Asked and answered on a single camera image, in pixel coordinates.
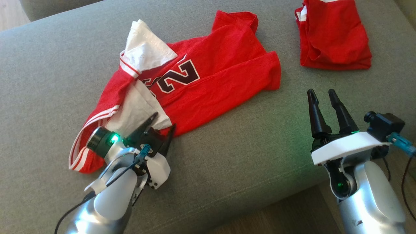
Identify grey sofa back cushion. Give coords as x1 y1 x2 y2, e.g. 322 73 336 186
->
19 0 105 22

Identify red white-trimmed basketball jersey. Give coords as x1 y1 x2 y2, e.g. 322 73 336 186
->
68 10 282 174

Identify red white-trimmed basketball shorts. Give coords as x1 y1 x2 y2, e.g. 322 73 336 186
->
295 0 372 71

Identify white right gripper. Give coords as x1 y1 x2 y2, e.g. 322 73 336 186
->
307 88 391 167

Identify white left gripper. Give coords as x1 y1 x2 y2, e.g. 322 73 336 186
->
125 112 176 190

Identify grey sofa seat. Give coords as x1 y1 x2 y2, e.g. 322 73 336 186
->
0 0 416 234

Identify grey sofa armrest cushion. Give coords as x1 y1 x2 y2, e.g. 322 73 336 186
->
393 0 416 24

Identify white cable label tag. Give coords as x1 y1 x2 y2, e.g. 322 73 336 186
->
84 178 108 193

